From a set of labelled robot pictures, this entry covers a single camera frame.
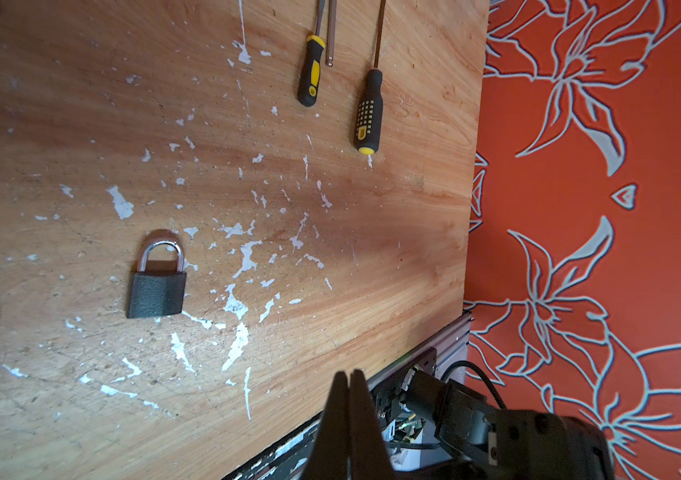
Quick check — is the black padlock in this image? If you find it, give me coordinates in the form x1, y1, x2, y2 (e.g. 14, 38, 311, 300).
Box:
126, 230, 188, 319

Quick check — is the yellow black screwdriver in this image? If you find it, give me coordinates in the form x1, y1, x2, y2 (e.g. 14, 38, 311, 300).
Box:
353, 0, 386, 155

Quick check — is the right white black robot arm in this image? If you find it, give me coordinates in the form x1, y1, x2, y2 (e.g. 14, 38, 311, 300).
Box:
398, 367, 614, 479

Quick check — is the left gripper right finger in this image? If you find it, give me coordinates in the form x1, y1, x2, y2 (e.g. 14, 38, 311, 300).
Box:
349, 369, 395, 480

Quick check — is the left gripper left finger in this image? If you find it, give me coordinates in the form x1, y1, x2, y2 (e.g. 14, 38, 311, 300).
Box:
302, 372, 349, 480

